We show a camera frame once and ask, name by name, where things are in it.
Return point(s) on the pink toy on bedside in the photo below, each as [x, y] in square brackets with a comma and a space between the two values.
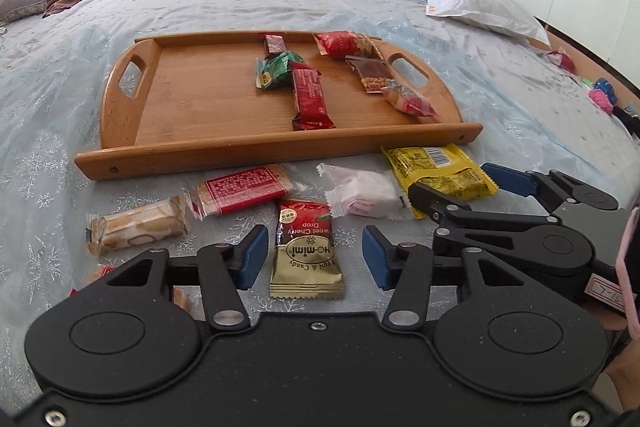
[602, 94]

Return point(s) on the white pillow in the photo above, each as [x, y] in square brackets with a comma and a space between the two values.
[506, 17]

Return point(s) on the wooden serving tray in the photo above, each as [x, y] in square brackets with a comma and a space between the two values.
[189, 102]

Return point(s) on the person's right hand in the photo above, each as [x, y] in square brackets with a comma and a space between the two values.
[618, 384]

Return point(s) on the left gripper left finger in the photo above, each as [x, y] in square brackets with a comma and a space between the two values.
[224, 269]

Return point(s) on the clear wrapped biscuit pack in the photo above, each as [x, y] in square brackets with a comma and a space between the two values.
[135, 227]

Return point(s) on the small dark red snack bar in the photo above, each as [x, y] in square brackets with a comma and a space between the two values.
[273, 44]

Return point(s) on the grey bed sheet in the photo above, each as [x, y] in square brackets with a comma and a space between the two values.
[200, 1]

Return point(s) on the long red wafer bar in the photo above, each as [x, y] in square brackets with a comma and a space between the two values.
[309, 101]

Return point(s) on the wooden bed frame edge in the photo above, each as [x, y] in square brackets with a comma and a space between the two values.
[587, 62]

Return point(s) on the yellow snack packet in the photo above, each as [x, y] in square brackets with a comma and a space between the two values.
[447, 169]

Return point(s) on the red label cracker pack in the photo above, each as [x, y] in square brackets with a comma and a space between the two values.
[239, 190]

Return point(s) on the red peanut snack bag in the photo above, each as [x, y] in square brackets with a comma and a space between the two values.
[341, 44]

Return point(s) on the green snack packet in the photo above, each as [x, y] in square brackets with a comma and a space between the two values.
[272, 72]

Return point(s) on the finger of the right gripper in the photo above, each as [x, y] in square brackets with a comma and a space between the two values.
[446, 210]
[550, 189]

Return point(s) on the mauve pillow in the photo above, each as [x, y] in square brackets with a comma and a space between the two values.
[12, 10]

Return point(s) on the gold cherry drop sachet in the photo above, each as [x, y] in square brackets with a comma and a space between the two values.
[305, 265]

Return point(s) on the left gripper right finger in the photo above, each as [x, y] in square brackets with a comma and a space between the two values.
[404, 268]

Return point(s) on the pink red snack packet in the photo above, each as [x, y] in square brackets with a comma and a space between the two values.
[407, 101]

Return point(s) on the red white small toy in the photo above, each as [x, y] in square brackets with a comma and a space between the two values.
[560, 58]

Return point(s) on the white pink candy packet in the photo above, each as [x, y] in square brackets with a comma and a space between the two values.
[363, 193]

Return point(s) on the brown almond chocolate bar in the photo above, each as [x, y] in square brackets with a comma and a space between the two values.
[375, 75]

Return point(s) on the light blue snowflake sheer cloth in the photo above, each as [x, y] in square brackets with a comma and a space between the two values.
[45, 201]

